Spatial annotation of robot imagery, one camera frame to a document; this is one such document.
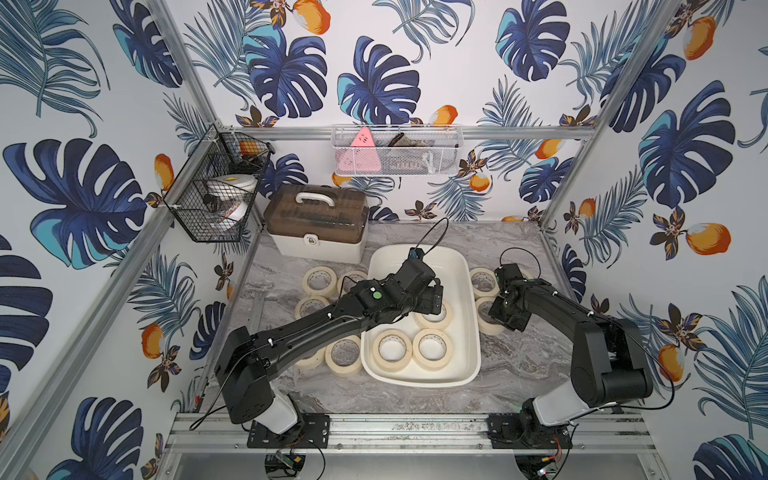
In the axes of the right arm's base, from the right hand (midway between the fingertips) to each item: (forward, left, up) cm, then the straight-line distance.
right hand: (502, 319), depth 91 cm
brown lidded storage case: (+24, +58, +17) cm, 65 cm away
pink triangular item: (+36, +43, +34) cm, 66 cm away
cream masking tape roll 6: (-14, +24, 0) cm, 28 cm away
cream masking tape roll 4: (-1, +25, +1) cm, 25 cm away
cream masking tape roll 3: (-4, +7, +3) cm, 9 cm away
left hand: (-2, +24, +20) cm, 32 cm away
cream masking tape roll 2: (-14, +56, +1) cm, 58 cm away
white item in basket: (+19, +76, +33) cm, 85 cm away
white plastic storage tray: (+18, +13, +1) cm, 22 cm away
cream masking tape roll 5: (-14, +35, 0) cm, 38 cm away
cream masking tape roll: (-16, +47, 0) cm, 50 cm away
